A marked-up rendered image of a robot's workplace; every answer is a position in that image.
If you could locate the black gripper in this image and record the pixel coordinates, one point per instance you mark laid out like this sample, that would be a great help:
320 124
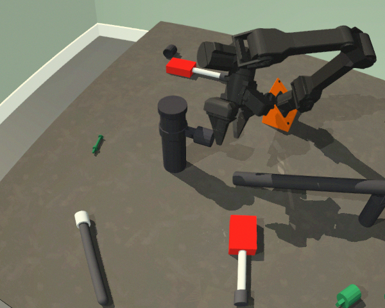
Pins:
225 110

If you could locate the green cylinder with small square peg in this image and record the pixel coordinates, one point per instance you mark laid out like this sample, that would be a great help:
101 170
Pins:
348 296

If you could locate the green bolt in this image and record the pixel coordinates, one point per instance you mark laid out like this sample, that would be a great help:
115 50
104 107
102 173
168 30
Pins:
95 148

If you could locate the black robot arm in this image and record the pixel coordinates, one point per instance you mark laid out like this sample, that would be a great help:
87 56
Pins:
272 46

